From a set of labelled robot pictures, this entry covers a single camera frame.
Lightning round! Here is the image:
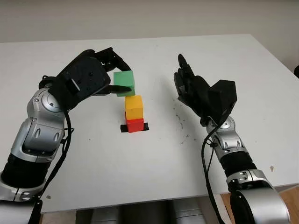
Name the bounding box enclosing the red wooden cube block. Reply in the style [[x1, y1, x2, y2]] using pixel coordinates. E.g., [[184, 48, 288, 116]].
[[126, 117, 145, 133]]

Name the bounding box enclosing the white table leg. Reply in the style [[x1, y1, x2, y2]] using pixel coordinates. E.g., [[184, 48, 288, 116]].
[[212, 195, 231, 224]]

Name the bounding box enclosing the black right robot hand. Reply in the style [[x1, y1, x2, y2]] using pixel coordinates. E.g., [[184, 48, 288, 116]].
[[173, 53, 221, 128]]

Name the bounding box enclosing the silver robot thigh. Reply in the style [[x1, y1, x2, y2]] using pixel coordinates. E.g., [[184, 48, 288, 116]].
[[174, 198, 204, 224], [90, 205, 122, 224]]

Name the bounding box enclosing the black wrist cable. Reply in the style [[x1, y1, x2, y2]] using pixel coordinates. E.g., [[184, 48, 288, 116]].
[[29, 74, 75, 224], [202, 126, 225, 224]]

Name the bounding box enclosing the silver right robot thigh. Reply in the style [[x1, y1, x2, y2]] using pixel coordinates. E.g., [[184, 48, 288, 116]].
[[174, 198, 204, 224]]

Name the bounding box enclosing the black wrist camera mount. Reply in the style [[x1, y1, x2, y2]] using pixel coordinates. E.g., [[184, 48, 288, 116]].
[[56, 57, 112, 111], [208, 79, 238, 125]]

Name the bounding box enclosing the silver left robot thigh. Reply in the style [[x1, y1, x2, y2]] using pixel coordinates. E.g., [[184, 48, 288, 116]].
[[90, 205, 122, 224]]

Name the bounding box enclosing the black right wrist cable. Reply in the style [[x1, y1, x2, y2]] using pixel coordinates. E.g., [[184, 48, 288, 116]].
[[202, 126, 225, 224]]

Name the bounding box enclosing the black tape strip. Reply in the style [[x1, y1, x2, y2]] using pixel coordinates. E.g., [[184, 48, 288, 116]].
[[121, 123, 150, 133]]

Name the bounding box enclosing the yellow wooden cube block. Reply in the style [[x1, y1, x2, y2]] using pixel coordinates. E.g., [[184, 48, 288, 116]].
[[125, 95, 143, 119]]

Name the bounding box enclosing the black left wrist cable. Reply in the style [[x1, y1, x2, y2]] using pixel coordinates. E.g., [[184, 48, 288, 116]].
[[29, 74, 75, 224]]

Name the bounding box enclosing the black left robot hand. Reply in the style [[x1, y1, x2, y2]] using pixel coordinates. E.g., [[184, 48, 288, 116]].
[[70, 47, 133, 97]]

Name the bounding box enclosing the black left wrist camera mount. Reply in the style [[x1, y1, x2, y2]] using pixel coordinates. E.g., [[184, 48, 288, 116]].
[[56, 57, 112, 111]]

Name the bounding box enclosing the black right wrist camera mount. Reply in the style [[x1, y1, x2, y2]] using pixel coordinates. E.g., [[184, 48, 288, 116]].
[[208, 79, 238, 125]]

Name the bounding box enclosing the green wooden cube block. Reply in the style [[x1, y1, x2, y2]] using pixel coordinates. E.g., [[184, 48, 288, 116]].
[[113, 70, 136, 97]]

